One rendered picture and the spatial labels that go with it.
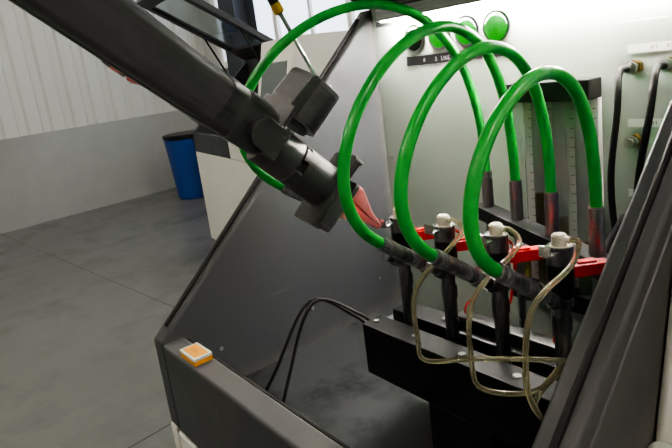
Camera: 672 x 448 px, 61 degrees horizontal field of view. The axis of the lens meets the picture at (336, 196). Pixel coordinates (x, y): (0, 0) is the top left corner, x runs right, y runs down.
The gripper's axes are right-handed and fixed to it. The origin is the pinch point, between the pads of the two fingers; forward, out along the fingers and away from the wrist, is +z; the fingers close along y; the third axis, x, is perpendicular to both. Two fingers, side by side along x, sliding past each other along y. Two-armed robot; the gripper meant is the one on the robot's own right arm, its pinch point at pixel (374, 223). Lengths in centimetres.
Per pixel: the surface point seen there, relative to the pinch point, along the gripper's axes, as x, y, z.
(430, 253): -18.3, -1.4, -3.1
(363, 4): 7.5, 24.8, -16.2
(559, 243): -23.0, 7.1, 6.8
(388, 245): -10.4, -2.4, -2.9
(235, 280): 28.3, -19.0, -0.6
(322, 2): 518, 225, 104
